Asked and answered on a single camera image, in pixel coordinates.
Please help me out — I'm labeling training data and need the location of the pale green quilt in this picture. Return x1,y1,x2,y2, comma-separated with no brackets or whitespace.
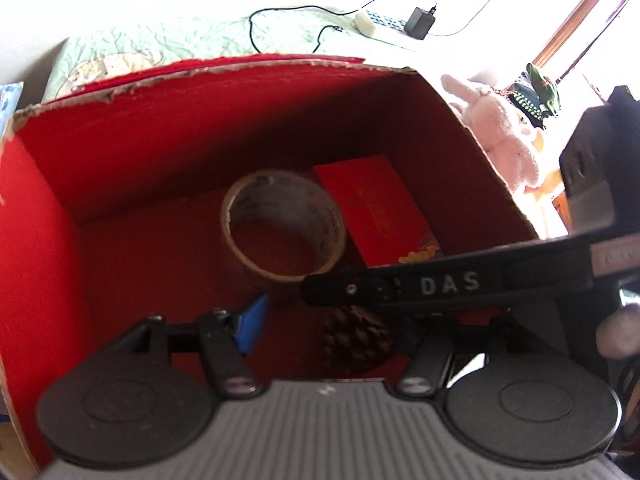
42,14,361,106

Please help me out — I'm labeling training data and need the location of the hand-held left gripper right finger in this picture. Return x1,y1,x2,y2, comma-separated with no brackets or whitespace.
397,314,556,397

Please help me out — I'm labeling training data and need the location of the black power adapter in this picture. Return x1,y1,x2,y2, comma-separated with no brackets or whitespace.
404,6,437,41

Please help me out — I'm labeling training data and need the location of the pink plush rabbit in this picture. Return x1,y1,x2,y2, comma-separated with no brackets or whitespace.
441,74,543,196

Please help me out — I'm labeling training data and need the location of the white power strip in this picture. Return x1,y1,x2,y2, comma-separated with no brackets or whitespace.
354,7,416,45

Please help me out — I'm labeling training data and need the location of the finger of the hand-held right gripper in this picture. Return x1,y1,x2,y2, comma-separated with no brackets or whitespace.
302,262,406,307

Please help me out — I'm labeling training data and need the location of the brown pine cone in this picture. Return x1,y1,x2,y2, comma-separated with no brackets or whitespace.
320,305,396,376

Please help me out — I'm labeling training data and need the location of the small red gift box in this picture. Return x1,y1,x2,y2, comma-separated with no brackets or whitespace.
314,154,441,268

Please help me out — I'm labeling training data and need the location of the wooden window frame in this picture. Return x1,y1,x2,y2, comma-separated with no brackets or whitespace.
530,0,640,77

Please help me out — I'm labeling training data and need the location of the person's right hand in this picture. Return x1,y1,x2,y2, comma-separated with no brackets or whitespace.
596,305,640,361

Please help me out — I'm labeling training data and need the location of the red cardboard box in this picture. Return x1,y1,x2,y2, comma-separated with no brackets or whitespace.
0,55,543,476

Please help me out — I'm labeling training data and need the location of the grey printed tape roll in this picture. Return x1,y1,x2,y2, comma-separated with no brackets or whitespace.
221,170,347,282

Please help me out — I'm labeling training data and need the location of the green striped plush toy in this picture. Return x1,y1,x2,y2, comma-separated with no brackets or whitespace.
514,62,563,121

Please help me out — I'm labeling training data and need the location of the blue white booklet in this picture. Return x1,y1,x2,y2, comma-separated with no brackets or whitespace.
0,82,24,127

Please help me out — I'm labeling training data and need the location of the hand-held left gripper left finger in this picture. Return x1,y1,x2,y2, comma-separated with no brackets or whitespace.
100,294,271,401

